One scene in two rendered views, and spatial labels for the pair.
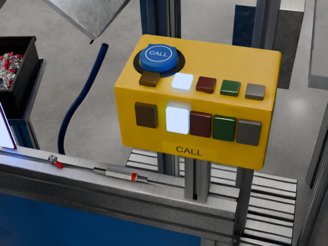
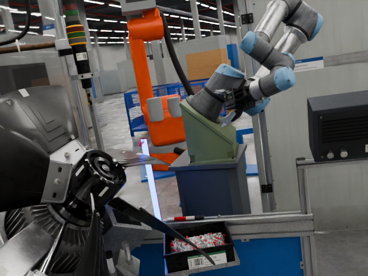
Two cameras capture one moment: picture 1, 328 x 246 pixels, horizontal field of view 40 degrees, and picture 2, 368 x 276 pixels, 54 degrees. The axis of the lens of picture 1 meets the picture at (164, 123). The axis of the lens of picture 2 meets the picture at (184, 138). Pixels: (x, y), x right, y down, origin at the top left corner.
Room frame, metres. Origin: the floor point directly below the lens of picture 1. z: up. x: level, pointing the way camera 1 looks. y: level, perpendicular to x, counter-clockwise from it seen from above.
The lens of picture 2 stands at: (1.74, 0.27, 1.43)
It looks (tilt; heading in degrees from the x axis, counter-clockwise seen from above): 12 degrees down; 175
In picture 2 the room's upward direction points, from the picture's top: 9 degrees counter-clockwise
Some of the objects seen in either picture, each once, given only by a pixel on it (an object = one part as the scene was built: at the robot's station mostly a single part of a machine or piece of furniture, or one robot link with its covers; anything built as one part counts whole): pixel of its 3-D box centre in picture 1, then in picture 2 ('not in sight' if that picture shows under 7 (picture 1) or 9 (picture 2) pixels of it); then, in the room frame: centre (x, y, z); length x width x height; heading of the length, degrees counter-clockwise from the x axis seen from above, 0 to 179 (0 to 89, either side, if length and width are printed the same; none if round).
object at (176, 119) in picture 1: (177, 120); not in sight; (0.33, -0.01, 1.04); 0.02 x 0.01 x 0.03; 72
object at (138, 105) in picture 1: (146, 115); not in sight; (0.34, 0.02, 1.04); 0.02 x 0.01 x 0.03; 72
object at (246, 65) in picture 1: (199, 104); not in sight; (0.38, -0.04, 1.02); 0.16 x 0.10 x 0.11; 72
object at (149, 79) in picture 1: (149, 78); not in sight; (0.36, 0.01, 1.08); 0.02 x 0.02 x 0.01; 72
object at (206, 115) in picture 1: (200, 124); not in sight; (0.33, -0.04, 1.04); 0.02 x 0.01 x 0.03; 72
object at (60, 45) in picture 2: not in sight; (77, 59); (0.81, 0.12, 1.48); 0.09 x 0.07 x 0.10; 107
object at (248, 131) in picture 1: (248, 132); not in sight; (0.31, -0.08, 1.04); 0.02 x 0.01 x 0.03; 72
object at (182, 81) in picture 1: (182, 81); not in sight; (0.35, -0.02, 1.08); 0.02 x 0.02 x 0.01; 72
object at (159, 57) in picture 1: (158, 58); not in sight; (0.39, 0.00, 1.08); 0.04 x 0.04 x 0.02
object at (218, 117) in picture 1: (224, 128); not in sight; (0.32, -0.06, 1.04); 0.02 x 0.01 x 0.03; 72
